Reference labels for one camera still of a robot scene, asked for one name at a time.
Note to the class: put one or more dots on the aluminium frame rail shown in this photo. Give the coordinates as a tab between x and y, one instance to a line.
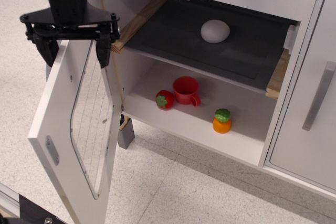
10	206

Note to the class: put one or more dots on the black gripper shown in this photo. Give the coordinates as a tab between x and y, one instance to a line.
97	24

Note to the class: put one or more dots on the white toy kitchen cabinet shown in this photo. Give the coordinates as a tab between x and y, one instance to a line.
254	114

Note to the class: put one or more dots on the red toy strawberry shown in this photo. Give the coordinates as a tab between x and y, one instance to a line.
164	99

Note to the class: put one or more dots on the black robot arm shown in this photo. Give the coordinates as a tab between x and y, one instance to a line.
71	20

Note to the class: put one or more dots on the silver cupboard door handle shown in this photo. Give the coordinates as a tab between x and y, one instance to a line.
320	94

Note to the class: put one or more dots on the grey cabinet foot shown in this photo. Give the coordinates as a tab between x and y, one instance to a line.
126	135

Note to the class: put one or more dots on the white toy egg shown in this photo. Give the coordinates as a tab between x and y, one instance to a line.
215	31

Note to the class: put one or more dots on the white oven door with window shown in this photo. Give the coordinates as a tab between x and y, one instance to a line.
75	129

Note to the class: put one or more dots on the white cupboard door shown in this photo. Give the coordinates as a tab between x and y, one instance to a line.
310	155

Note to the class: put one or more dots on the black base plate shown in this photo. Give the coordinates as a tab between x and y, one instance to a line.
29	212

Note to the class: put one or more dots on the orange toy with green top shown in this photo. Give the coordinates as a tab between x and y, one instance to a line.
222	121

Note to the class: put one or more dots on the red toy cup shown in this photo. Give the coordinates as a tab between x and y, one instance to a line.
186	91

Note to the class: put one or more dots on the dark grey oven tray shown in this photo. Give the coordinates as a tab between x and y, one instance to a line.
248	56

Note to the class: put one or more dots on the grey oven door handle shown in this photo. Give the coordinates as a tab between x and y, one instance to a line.
47	71

